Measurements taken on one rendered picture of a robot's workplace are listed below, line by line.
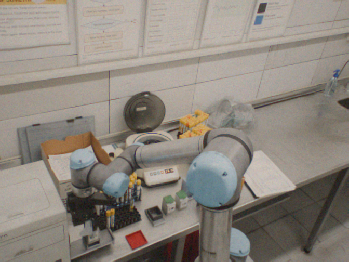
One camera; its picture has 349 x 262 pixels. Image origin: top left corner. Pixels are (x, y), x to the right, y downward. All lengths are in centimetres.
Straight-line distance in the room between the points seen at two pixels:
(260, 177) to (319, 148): 51
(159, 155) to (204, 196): 28
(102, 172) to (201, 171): 39
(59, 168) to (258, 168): 98
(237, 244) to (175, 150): 37
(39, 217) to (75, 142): 66
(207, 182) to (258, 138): 137
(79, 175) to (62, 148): 66
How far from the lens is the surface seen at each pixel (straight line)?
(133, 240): 151
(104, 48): 169
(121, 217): 155
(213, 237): 98
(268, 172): 192
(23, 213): 124
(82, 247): 145
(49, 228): 126
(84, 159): 113
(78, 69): 166
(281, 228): 294
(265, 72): 241
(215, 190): 83
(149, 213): 156
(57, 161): 177
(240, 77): 227
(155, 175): 171
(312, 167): 209
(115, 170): 112
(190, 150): 102
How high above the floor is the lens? 206
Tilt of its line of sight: 34 degrees down
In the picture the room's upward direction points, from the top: 7 degrees clockwise
